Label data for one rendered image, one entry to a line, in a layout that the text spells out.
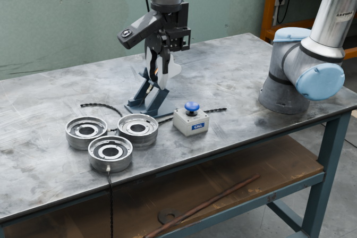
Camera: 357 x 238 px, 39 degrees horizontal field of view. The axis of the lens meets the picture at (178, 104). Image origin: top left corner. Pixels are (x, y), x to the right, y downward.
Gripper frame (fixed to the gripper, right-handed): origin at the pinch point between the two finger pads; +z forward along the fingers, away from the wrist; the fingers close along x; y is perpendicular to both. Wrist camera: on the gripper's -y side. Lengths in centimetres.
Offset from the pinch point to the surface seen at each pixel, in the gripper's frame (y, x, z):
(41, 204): -33.9, -12.0, 16.3
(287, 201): 90, 28, 97
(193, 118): 10.3, -2.9, 11.9
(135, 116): -2.1, 6.0, 13.0
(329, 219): 98, 10, 97
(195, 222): 9.6, -9.1, 43.2
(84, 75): -2.8, 40.0, 16.4
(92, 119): -12.8, 9.7, 12.9
